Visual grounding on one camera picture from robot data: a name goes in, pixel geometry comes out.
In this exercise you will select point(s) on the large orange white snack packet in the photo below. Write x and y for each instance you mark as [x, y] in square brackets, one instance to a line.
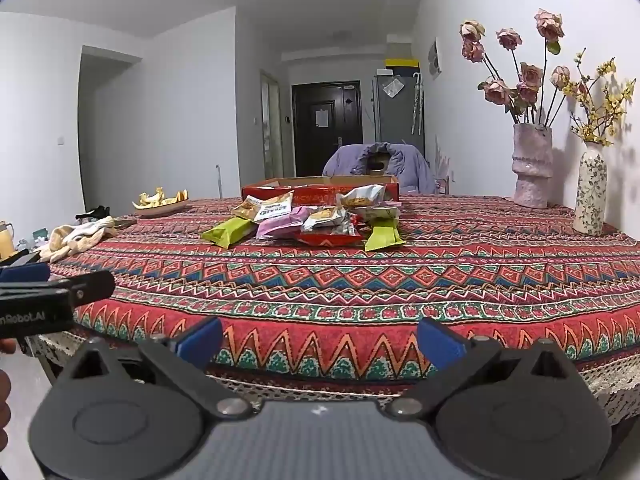
[272, 207]

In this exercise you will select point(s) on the red patterned tablecloth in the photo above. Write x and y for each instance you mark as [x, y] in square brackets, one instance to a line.
[320, 280]

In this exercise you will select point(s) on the bunch of dried pink roses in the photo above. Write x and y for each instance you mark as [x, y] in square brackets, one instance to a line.
[530, 75]

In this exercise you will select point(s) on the grey refrigerator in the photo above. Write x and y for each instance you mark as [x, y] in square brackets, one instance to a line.
[395, 120]

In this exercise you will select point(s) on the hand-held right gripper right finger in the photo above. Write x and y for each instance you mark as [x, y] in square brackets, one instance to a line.
[440, 342]

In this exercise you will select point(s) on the dark flat object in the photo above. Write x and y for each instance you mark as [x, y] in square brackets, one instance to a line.
[125, 221]

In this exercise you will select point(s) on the pink snack packet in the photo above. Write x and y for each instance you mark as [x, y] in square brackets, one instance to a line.
[282, 222]

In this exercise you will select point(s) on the small orange snack packet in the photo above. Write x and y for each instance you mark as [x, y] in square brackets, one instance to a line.
[244, 208]

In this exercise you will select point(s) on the red cardboard box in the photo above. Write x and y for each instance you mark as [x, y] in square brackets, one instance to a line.
[320, 192]

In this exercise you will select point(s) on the brown wooden chair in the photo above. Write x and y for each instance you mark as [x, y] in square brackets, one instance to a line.
[377, 166]

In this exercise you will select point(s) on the oval plate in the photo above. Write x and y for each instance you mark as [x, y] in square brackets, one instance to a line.
[160, 208]

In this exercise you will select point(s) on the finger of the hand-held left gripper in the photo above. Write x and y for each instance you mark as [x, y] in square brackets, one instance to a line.
[25, 273]
[92, 286]

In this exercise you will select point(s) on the white umbrella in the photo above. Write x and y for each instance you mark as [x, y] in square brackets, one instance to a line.
[416, 105]

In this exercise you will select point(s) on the paper notice on door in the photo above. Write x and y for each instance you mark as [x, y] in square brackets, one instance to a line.
[323, 117]

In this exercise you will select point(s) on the large white snack bag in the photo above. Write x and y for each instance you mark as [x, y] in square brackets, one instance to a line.
[365, 195]

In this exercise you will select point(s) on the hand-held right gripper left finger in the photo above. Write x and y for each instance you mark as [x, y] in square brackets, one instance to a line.
[200, 341]

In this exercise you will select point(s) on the floral slim vase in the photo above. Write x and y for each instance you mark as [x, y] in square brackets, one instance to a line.
[591, 190]

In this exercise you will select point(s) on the silver snack packet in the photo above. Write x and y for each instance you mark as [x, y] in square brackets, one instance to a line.
[345, 228]

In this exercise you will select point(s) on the clear plastic bag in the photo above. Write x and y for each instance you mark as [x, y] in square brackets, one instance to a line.
[393, 87]

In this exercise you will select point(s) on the dark entrance door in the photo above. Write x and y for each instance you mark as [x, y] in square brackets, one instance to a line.
[345, 130]

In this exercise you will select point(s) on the person's left hand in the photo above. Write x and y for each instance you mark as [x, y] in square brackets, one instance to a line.
[6, 410]

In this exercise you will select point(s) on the cream cloth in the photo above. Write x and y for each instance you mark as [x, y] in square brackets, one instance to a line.
[75, 240]

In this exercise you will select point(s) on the yellow black box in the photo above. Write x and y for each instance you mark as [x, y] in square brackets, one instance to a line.
[402, 62]

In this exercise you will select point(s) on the red snack packet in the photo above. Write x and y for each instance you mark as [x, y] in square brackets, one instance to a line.
[327, 239]

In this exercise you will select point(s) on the purple puffer jacket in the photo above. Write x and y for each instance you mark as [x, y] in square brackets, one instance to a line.
[350, 165]

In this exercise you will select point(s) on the black cloth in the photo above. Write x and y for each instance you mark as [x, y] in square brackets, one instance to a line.
[92, 212]

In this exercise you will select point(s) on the pink ceramic vase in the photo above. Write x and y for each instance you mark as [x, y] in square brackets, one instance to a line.
[532, 170]

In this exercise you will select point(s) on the white lace tablecloth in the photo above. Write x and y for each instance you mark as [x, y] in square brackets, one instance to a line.
[615, 382]

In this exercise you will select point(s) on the white green snack packet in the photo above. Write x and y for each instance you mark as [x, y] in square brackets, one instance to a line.
[382, 212]

